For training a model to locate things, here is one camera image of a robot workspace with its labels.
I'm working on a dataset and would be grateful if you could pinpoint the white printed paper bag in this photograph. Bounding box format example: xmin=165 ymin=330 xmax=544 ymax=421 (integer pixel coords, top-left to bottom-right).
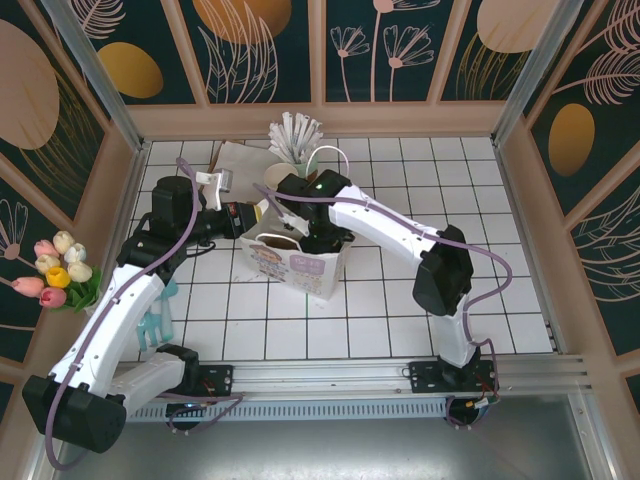
xmin=238 ymin=144 xmax=351 ymax=302

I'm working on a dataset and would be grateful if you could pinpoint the stack of green paper cups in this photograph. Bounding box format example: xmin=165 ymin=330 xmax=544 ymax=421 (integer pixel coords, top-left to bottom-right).
xmin=263 ymin=162 xmax=297 ymax=195

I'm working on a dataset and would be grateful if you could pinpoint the green straw holder cup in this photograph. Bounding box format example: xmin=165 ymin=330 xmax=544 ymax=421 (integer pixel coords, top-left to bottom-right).
xmin=292 ymin=149 xmax=320 ymax=175

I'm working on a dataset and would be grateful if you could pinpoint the white paper napkin stack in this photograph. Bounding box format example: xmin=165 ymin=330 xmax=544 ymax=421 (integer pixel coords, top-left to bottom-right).
xmin=212 ymin=141 xmax=275 ymax=201

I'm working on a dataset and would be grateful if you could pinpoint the stack of brown napkins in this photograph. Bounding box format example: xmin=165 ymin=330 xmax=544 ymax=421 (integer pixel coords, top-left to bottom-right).
xmin=199 ymin=141 xmax=275 ymax=202

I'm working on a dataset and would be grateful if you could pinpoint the bundle of paper-wrapped straws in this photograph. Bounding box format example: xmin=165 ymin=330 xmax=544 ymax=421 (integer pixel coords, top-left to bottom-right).
xmin=268 ymin=110 xmax=326 ymax=165

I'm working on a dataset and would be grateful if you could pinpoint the artificial tulip bouquet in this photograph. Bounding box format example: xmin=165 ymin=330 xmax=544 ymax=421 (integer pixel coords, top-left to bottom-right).
xmin=10 ymin=229 xmax=104 ymax=314

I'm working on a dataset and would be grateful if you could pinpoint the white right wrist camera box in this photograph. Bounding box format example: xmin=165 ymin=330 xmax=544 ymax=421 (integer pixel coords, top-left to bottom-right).
xmin=278 ymin=211 xmax=312 ymax=237

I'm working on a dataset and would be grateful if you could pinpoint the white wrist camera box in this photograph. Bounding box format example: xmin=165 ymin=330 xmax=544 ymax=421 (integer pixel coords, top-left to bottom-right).
xmin=278 ymin=211 xmax=312 ymax=237
xmin=193 ymin=168 xmax=237 ymax=212

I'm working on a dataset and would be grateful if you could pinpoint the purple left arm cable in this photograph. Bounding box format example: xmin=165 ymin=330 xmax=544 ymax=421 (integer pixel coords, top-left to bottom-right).
xmin=45 ymin=157 xmax=245 ymax=471

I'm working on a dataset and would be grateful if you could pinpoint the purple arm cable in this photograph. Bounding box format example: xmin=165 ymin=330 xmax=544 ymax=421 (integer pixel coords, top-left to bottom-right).
xmin=253 ymin=182 xmax=512 ymax=431
xmin=45 ymin=157 xmax=245 ymax=471

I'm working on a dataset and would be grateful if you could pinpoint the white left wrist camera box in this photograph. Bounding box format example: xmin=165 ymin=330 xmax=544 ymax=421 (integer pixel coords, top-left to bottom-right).
xmin=193 ymin=168 xmax=237 ymax=212

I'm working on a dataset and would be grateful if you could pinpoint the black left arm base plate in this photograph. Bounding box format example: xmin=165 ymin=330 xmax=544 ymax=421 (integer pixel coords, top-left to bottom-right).
xmin=192 ymin=363 xmax=235 ymax=399

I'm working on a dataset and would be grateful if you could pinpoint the aluminium rail frame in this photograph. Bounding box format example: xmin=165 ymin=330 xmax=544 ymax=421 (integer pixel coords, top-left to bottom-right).
xmin=47 ymin=352 xmax=604 ymax=401

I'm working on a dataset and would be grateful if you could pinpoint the aluminium corner post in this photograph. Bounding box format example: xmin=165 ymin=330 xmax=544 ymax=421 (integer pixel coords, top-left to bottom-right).
xmin=39 ymin=0 xmax=152 ymax=154
xmin=491 ymin=0 xmax=585 ymax=149

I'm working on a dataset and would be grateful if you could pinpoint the slotted grey cable duct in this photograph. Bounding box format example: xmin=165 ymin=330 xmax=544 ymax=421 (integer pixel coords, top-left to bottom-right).
xmin=67 ymin=402 xmax=451 ymax=422

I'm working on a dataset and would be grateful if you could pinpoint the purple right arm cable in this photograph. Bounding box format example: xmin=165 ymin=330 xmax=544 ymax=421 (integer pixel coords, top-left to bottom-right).
xmin=253 ymin=182 xmax=512 ymax=431

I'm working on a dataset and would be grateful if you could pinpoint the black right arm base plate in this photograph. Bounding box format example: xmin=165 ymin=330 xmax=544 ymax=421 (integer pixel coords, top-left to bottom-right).
xmin=409 ymin=359 xmax=501 ymax=394

